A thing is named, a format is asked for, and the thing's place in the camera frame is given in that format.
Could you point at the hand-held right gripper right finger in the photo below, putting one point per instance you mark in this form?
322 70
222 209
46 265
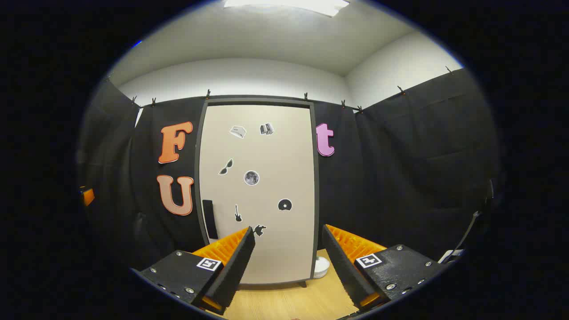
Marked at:
344 271

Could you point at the beige cabinet door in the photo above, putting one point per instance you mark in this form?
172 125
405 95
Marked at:
266 155

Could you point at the large ceiling light panel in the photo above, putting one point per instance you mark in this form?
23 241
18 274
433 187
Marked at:
284 5

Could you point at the black backdrop cloth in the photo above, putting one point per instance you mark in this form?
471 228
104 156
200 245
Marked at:
400 178

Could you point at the grey cabinet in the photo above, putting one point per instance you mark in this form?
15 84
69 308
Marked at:
258 101

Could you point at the white lidded ceramic pot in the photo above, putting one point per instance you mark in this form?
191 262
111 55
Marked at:
321 266

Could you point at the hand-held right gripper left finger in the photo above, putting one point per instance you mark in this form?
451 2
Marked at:
233 271

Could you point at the white flat object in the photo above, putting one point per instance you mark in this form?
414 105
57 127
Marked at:
451 256

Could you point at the black metal stand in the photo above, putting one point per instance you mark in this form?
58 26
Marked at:
469 229

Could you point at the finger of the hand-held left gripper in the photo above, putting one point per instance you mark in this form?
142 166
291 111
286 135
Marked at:
88 196

